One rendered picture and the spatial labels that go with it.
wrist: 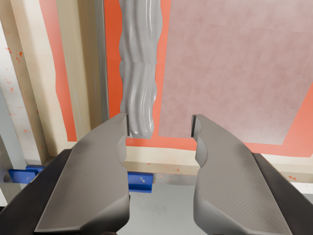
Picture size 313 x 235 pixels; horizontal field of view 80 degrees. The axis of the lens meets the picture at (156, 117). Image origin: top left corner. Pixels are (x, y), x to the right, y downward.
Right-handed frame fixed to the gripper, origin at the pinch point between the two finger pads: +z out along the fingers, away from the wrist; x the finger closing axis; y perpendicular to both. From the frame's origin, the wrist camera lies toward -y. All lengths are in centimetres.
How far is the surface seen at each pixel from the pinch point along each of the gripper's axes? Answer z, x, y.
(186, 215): 121, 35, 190
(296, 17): 26.1, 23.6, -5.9
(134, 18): 25.6, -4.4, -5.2
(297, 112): 26.1, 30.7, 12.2
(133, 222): 121, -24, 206
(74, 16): 15.6, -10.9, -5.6
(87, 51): 17.1, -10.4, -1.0
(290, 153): 26.0, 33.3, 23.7
